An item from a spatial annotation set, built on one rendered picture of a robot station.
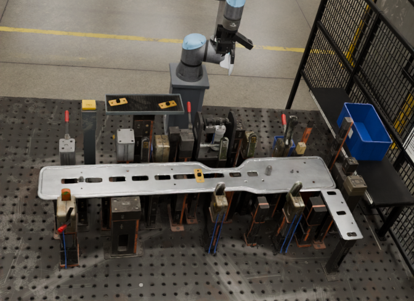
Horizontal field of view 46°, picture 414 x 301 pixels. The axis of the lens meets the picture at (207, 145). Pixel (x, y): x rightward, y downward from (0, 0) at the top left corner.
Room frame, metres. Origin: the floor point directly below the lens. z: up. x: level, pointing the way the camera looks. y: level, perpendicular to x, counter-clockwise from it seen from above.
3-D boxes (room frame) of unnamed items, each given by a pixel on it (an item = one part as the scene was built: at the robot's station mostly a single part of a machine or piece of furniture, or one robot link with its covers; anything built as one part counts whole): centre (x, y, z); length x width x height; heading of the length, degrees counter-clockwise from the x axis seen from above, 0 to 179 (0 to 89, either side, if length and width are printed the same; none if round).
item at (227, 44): (1.84, 0.01, 1.58); 0.09 x 0.08 x 0.12; 109
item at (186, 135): (1.75, 0.10, 0.89); 0.13 x 0.11 x 0.38; 19
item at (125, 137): (1.62, 0.37, 0.90); 0.13 x 0.10 x 0.41; 19
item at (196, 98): (2.22, 0.18, 0.90); 0.21 x 0.21 x 0.40; 15
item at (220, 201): (1.43, -0.11, 0.87); 0.12 x 0.09 x 0.35; 19
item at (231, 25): (1.84, 0.00, 1.66); 0.08 x 0.08 x 0.05
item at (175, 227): (1.55, 0.08, 0.84); 0.17 x 0.06 x 0.29; 19
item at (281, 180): (1.56, 0.02, 1.00); 1.38 x 0.22 x 0.02; 109
